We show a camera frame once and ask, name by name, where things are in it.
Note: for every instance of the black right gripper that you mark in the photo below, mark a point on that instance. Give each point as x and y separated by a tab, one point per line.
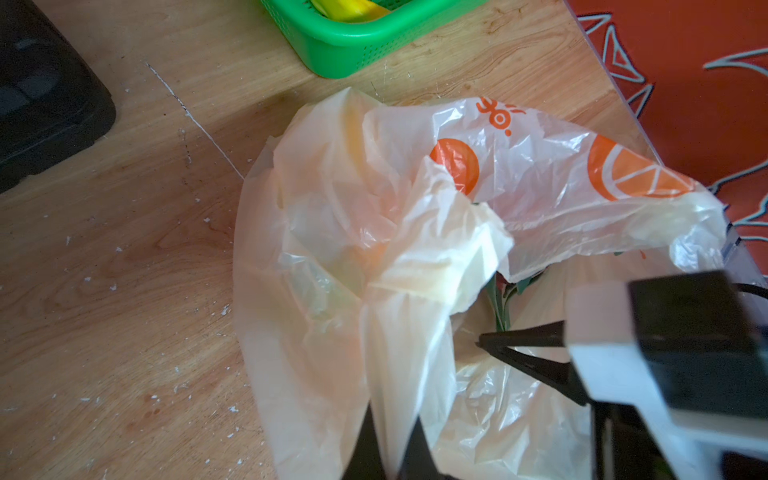
622	446

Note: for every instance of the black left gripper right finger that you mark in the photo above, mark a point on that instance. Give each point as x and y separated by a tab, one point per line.
418	463

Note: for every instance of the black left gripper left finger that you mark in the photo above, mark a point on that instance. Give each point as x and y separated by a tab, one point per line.
365	462

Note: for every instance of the orange printed plastic bag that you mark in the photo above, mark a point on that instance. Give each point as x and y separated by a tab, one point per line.
366	235

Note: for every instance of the red dragon fruit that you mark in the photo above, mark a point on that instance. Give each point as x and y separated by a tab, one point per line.
500	291

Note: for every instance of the green plastic basket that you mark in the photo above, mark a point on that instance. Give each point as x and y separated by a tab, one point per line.
335	50

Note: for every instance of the yellow banana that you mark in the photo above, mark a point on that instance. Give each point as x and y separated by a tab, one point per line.
350	11

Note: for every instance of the black plastic tool case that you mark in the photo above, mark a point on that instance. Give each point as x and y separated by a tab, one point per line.
53	105

